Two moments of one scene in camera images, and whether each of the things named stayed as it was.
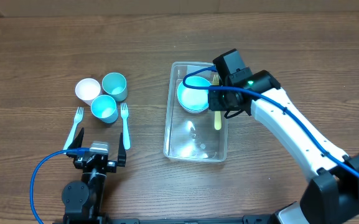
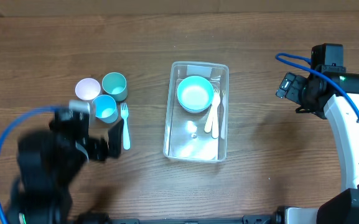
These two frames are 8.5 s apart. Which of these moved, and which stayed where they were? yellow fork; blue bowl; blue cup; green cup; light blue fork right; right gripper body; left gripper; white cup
Moved: right gripper body; left gripper; yellow fork
Stayed: white cup; blue cup; light blue fork right; blue bowl; green cup
